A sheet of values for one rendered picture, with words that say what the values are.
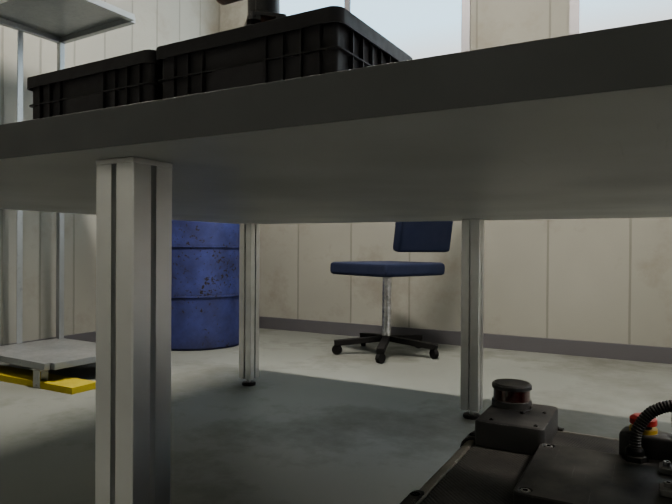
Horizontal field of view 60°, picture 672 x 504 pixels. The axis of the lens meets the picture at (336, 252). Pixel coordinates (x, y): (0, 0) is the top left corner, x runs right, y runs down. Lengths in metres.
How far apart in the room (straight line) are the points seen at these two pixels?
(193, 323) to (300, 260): 1.00
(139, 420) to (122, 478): 0.07
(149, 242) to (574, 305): 2.87
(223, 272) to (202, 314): 0.26
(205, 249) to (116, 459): 2.56
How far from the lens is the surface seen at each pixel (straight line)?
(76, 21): 3.12
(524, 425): 1.01
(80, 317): 3.54
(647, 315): 3.34
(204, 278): 3.24
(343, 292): 3.77
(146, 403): 0.70
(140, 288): 0.68
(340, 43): 0.96
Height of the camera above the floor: 0.56
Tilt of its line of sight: level
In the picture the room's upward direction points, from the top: straight up
